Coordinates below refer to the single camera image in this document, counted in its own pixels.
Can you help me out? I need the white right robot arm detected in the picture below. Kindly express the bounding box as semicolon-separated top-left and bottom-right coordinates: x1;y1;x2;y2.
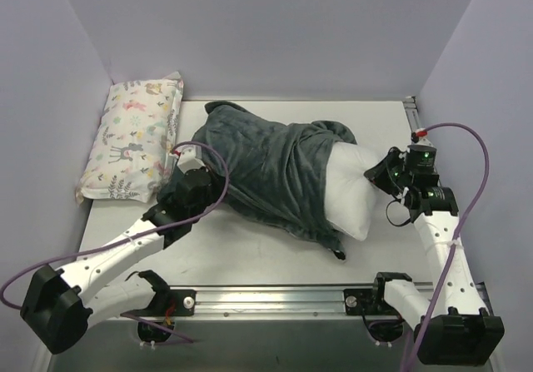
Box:
364;144;505;367

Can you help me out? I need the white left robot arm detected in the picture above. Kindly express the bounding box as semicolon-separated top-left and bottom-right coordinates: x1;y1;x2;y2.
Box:
20;166;229;355

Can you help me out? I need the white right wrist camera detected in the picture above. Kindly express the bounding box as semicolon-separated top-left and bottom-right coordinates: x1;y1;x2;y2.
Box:
411;129;434;147

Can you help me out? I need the zebra pillowcase with grey lining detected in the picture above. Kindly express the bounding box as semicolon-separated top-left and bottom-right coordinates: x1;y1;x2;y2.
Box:
192;101;356;260

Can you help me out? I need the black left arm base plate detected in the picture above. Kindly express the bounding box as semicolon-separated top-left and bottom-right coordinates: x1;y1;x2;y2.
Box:
128;288;197;317

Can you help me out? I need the aluminium front rail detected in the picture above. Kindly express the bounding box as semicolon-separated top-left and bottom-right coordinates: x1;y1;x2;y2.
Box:
46;285;495;322

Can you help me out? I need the thin black cable loop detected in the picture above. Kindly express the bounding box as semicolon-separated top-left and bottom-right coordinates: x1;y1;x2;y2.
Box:
385;199;413;227

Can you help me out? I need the white pillow insert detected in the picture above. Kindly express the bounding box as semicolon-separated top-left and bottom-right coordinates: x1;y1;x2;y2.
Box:
324;142;379;241

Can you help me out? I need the floral animal print pillow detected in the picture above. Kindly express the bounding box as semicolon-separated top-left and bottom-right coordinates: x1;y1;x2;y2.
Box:
76;72;184;203

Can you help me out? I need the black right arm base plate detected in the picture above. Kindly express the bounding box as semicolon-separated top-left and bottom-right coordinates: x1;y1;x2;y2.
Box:
343;288;398;318

